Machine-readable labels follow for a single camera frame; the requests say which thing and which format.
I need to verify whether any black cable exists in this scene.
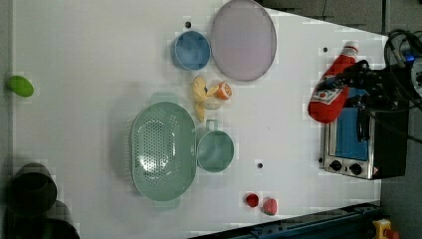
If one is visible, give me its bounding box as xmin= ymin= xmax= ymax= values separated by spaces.
xmin=364 ymin=29 xmax=422 ymax=144

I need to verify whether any red ketchup bottle plush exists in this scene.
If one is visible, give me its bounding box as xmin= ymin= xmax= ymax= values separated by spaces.
xmin=308 ymin=41 xmax=358 ymax=123

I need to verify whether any toaster oven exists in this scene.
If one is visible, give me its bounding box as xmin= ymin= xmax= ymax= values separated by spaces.
xmin=318 ymin=66 xmax=410 ymax=181

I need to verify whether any red strawberry toy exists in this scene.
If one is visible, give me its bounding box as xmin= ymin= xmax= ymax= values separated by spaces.
xmin=245 ymin=193 xmax=259 ymax=208

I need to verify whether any green strainer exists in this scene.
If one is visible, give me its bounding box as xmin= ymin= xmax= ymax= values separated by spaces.
xmin=129 ymin=93 xmax=197 ymax=207

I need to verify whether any orange slice toy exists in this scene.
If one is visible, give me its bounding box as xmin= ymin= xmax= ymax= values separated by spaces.
xmin=207 ymin=82 xmax=232 ymax=101

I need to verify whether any blue cup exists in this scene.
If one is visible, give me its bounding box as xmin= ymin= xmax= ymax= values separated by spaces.
xmin=170 ymin=31 xmax=211 ymax=71

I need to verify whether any blue aluminium frame rail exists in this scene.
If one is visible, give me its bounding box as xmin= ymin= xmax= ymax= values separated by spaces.
xmin=189 ymin=203 xmax=383 ymax=239

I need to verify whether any pink strawberry toy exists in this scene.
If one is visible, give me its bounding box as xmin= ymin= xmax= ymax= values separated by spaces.
xmin=263 ymin=198 xmax=278 ymax=216

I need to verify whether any yellow banana toy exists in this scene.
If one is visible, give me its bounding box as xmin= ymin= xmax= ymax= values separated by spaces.
xmin=192 ymin=76 xmax=222 ymax=121

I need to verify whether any green object at table edge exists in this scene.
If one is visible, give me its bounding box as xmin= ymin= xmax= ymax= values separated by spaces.
xmin=8 ymin=76 xmax=34 ymax=98

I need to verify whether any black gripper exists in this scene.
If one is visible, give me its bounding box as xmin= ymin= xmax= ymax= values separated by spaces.
xmin=344 ymin=60 xmax=400 ymax=110

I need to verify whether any lilac round plate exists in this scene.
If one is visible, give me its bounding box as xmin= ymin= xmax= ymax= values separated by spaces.
xmin=210 ymin=0 xmax=277 ymax=81

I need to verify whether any black cylinder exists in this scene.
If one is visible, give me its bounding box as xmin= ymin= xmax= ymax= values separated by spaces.
xmin=7 ymin=162 xmax=58 ymax=217
xmin=5 ymin=200 xmax=81 ymax=239

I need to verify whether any teal cup with handle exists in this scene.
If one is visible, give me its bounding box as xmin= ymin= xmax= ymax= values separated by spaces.
xmin=196 ymin=119 xmax=234 ymax=173

